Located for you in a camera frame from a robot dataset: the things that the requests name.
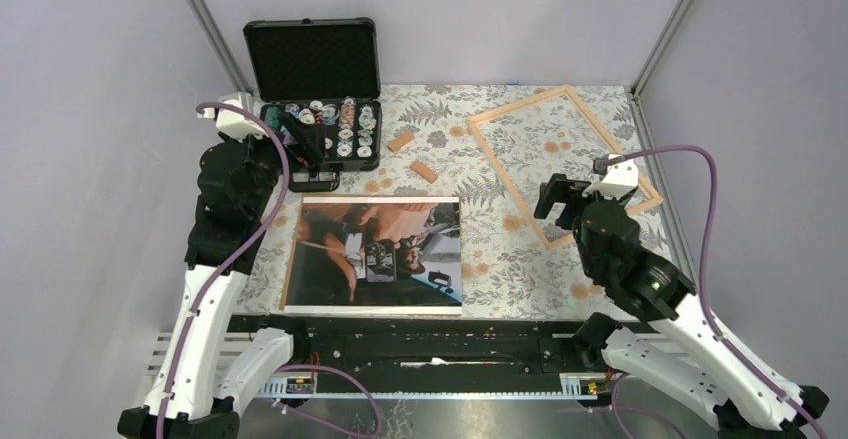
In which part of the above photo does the floral patterned table mat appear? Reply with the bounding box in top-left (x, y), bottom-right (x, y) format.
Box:
top-left (236, 85), bottom-right (627, 321)

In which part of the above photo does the light wooden picture frame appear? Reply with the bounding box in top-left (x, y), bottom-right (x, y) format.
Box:
top-left (469, 85), bottom-right (638, 250)

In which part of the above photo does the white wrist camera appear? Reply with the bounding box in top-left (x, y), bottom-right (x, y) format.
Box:
top-left (582, 154), bottom-right (640, 204)
top-left (198, 92), bottom-right (267, 142)

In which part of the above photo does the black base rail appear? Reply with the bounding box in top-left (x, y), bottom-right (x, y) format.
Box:
top-left (228, 314), bottom-right (608, 390)

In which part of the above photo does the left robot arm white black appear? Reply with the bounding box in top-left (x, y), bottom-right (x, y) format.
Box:
top-left (117, 122), bottom-right (324, 438)

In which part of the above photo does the wooden block near case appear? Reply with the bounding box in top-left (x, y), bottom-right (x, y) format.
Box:
top-left (388, 132), bottom-right (415, 152)

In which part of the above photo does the black poker chip case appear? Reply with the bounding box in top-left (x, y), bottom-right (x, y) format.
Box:
top-left (243, 17), bottom-right (383, 182)

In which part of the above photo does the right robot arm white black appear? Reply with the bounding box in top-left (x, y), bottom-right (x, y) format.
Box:
top-left (534, 174), bottom-right (829, 438)

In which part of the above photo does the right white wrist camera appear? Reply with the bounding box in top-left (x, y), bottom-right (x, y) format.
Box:
top-left (582, 154), bottom-right (640, 204)

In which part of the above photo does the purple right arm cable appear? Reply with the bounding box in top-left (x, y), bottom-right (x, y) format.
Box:
top-left (599, 145), bottom-right (831, 439)

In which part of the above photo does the wooden block near photo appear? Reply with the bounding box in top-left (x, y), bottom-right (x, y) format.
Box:
top-left (410, 161), bottom-right (439, 184)

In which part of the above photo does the photo print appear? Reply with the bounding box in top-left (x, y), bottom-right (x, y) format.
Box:
top-left (280, 195), bottom-right (464, 316)

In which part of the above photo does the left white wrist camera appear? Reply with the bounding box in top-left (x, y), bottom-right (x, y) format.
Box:
top-left (198, 92), bottom-right (267, 142)

